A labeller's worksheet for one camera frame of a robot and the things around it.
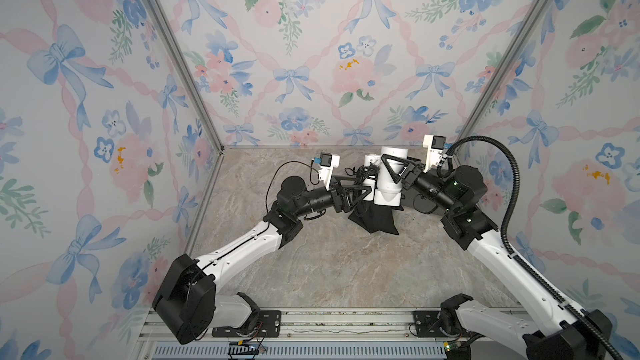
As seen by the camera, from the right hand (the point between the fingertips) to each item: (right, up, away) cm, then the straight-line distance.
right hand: (382, 141), depth 65 cm
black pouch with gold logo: (+2, -24, +23) cm, 33 cm away
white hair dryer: (+1, -13, -2) cm, 13 cm away
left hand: (-4, -12, -1) cm, 13 cm away
